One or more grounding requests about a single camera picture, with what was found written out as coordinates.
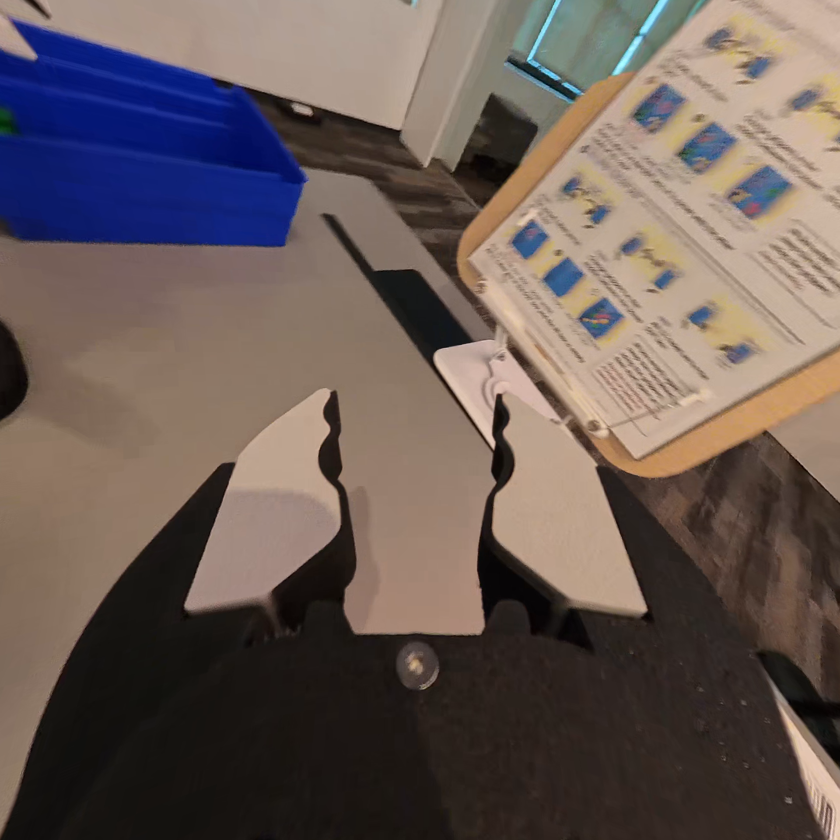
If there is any glass partition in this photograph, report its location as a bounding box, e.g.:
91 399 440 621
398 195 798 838
505 0 706 102

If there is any black rounded object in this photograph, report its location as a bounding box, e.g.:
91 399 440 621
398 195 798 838
0 320 28 422

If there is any blue plastic bin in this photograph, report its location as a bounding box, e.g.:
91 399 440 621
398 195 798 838
0 18 307 248

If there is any printed instruction sheet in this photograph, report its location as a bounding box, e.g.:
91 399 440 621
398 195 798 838
469 0 840 460

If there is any white partition panel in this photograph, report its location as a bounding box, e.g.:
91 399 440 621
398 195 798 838
39 0 519 173

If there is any laminated paper sheet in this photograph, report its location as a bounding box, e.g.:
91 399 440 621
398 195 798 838
761 676 840 840

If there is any black desk flap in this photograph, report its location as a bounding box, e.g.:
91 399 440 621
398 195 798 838
371 268 475 352

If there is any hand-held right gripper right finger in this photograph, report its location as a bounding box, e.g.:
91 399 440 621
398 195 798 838
476 392 651 636

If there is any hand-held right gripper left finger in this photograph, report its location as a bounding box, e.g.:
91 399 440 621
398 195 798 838
184 387 358 636

